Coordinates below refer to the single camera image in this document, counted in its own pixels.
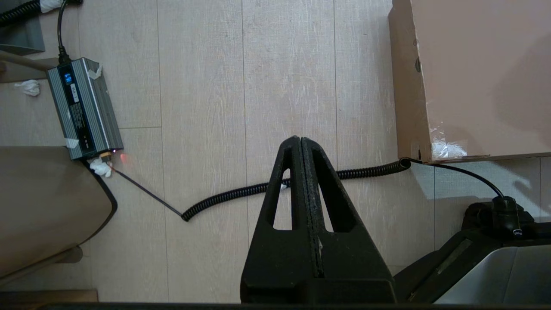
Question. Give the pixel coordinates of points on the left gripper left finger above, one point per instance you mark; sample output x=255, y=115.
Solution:
x=275, y=267

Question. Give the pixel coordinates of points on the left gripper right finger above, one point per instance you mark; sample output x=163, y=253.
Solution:
x=348, y=258

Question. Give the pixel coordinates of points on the brown cardboard shoe box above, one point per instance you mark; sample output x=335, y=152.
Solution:
x=473, y=77

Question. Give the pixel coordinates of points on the black robot base chassis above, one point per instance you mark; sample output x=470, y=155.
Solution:
x=482, y=262

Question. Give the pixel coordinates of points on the grey power supply box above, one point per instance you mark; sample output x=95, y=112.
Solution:
x=84, y=107

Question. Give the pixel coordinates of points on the brown rounded furniture base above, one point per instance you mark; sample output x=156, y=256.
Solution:
x=43, y=202

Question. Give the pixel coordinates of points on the white crumpled tape scrap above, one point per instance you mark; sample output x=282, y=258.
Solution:
x=29, y=87

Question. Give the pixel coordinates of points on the brown wooden bar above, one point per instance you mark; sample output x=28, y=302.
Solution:
x=26, y=69

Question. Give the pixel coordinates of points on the dark grey square platform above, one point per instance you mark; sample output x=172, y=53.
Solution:
x=21, y=36

